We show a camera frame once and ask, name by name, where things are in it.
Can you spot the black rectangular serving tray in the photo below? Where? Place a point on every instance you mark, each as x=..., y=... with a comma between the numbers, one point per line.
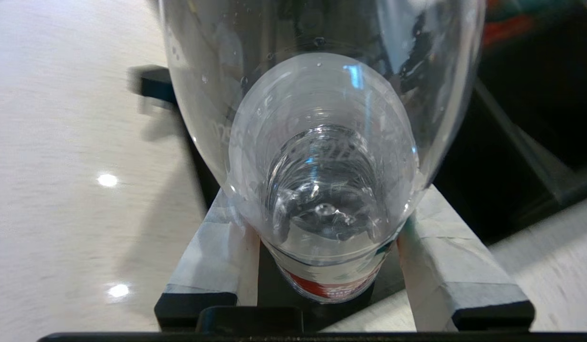
x=483, y=199

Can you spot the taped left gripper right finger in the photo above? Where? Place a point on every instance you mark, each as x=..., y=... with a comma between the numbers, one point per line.
x=450, y=266

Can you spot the clear water bottle green logo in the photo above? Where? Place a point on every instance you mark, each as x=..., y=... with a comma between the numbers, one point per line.
x=322, y=156

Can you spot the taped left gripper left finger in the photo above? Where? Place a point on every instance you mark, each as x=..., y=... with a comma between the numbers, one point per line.
x=212, y=256

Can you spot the dark green red sachet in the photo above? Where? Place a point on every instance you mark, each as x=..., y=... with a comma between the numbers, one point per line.
x=512, y=21

